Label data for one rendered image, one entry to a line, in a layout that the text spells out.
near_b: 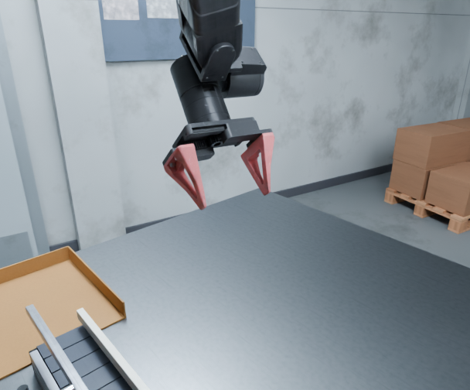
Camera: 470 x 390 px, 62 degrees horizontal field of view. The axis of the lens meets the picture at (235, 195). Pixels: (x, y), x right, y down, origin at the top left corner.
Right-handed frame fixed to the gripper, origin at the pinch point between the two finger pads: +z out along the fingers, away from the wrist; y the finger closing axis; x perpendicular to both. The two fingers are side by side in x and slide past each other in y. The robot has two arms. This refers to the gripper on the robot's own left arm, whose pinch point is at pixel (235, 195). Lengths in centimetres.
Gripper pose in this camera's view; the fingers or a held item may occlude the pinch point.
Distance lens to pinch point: 50.4
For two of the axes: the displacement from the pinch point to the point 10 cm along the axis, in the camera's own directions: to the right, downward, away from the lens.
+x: -4.2, 3.3, 8.4
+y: 8.5, -1.9, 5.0
